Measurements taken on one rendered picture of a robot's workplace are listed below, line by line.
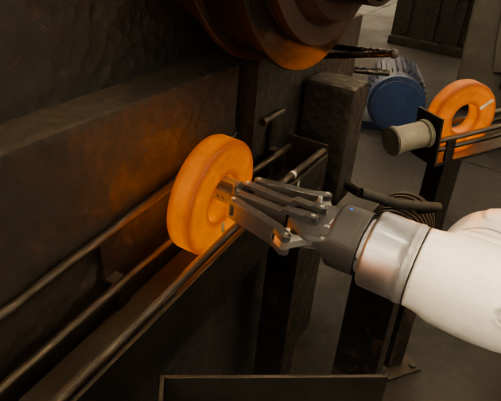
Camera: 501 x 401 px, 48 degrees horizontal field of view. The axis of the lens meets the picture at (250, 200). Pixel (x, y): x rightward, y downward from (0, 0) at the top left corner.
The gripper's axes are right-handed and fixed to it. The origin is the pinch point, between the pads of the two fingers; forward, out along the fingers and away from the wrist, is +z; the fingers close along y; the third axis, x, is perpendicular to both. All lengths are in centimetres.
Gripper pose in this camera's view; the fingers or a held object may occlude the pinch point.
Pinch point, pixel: (214, 184)
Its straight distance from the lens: 70.8
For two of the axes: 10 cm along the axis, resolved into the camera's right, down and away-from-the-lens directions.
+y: 5.0, -3.9, 7.7
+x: 1.2, -8.5, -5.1
